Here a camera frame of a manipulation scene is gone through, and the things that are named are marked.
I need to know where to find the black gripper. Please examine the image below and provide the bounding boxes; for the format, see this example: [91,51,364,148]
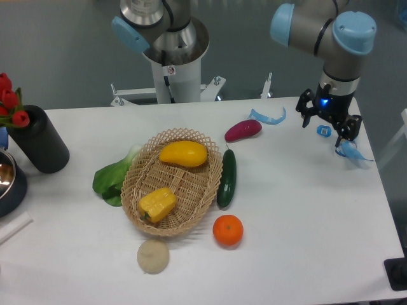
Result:
[296,82,362,148]

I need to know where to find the yellow bell pepper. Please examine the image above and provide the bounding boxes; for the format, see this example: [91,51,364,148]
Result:
[138,187,177,223]

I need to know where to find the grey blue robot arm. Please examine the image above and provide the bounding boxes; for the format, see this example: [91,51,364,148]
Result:
[111,1,376,141]

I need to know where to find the woven wicker basket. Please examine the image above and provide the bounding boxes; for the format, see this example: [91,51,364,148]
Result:
[121,128,223,236]

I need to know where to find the small blue tape roll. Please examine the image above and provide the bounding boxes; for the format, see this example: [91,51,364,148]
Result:
[316,125,332,138]

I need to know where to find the crumpled blue tape strip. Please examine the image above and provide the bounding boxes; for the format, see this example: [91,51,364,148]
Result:
[335,139,375,168]

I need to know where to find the blue curved tape strip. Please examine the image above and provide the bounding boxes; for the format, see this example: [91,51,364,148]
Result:
[247,107,287,125]

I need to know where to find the purple sweet potato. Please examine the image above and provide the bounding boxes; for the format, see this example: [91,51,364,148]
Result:
[224,119,262,142]

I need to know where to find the green cucumber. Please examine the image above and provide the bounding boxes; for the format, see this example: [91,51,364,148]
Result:
[216,149,237,208]

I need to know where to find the yellow mango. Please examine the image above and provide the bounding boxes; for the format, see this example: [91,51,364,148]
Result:
[159,140,207,167]

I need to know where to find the orange tangerine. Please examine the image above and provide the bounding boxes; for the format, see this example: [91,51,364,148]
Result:
[212,215,244,247]

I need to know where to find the black device at corner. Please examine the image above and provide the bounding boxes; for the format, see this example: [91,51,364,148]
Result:
[383,257,406,291]

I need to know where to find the green bok choy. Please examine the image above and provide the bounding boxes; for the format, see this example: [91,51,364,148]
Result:
[92,144,142,207]

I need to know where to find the black ribbed vase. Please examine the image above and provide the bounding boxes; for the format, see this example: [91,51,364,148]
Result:
[7,105,70,173]

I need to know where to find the red tulip flowers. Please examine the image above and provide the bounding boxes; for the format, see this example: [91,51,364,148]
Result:
[0,72,30,128]

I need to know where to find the steel bowl dark rim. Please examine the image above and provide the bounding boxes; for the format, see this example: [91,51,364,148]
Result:
[1,149,28,217]

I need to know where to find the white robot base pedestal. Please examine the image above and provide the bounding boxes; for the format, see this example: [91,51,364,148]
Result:
[145,29,209,104]

